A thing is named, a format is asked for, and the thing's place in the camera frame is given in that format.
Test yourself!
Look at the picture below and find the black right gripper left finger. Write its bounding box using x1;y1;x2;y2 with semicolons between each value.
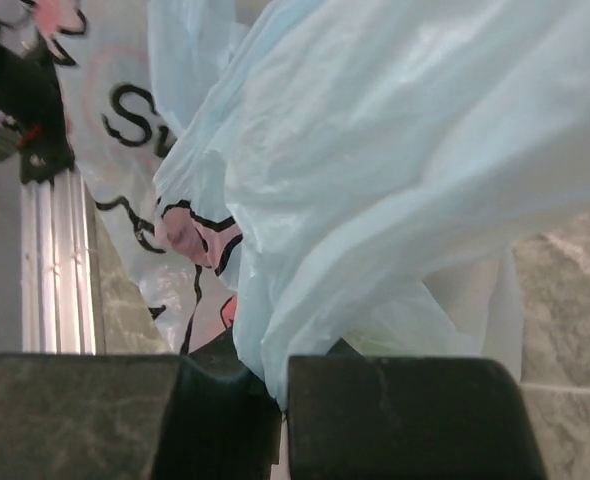
0;333;280;479

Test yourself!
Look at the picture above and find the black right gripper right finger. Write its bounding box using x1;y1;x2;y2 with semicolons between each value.
287;354;547;479

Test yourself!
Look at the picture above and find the light blue plastic bag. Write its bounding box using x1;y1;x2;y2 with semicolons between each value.
24;0;590;406

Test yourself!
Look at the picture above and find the aluminium front rail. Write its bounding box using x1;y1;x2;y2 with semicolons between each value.
21;171;99;354

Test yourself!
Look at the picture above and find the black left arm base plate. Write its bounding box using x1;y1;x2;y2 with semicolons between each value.
0;21;75;184

